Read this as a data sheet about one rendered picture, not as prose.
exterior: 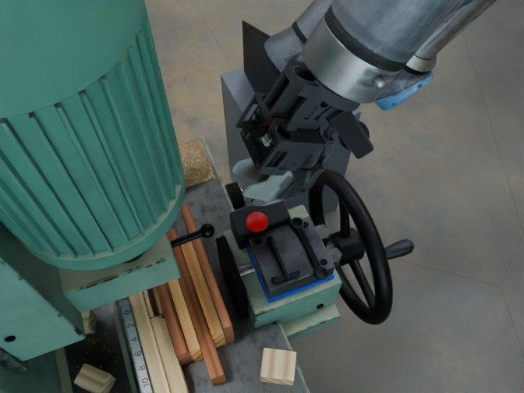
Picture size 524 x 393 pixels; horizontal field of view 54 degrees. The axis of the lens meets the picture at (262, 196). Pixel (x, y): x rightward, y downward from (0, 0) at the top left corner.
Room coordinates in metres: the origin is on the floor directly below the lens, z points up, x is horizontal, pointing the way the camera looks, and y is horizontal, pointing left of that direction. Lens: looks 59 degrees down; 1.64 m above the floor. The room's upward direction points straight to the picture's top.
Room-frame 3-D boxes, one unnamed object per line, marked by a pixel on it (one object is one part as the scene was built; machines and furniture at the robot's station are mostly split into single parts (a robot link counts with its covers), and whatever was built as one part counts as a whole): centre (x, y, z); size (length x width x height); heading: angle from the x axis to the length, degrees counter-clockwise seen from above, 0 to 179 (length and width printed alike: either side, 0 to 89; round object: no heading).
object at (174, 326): (0.27, 0.14, 0.93); 0.21 x 0.02 x 0.05; 21
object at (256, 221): (0.33, 0.01, 1.02); 0.03 x 0.03 x 0.01
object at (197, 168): (0.50, 0.16, 0.92); 0.14 x 0.09 x 0.04; 111
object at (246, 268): (0.29, 0.02, 0.95); 0.09 x 0.07 x 0.09; 21
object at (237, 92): (1.00, -0.08, 0.27); 0.30 x 0.30 x 0.55; 25
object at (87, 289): (0.27, 0.18, 1.03); 0.14 x 0.07 x 0.09; 111
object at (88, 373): (0.16, 0.26, 0.82); 0.04 x 0.03 x 0.04; 68
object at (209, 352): (0.25, 0.10, 0.92); 0.23 x 0.02 x 0.05; 21
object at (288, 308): (0.31, -0.03, 0.91); 0.15 x 0.14 x 0.09; 21
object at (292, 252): (0.32, -0.03, 0.99); 0.13 x 0.11 x 0.06; 21
